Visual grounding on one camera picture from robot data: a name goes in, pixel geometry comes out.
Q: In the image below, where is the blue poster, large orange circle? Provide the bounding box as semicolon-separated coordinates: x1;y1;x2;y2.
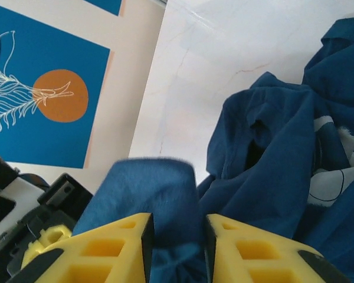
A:
0;2;112;170

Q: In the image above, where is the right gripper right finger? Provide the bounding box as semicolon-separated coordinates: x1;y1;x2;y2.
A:
204;213;350;283

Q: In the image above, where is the navy blue t-shirt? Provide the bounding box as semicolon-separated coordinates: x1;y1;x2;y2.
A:
72;16;354;283

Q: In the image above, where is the blue poster with white leaves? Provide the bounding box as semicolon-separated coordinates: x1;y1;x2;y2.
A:
84;0;123;16

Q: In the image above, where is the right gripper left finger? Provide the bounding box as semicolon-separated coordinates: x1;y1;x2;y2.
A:
5;212;155;283

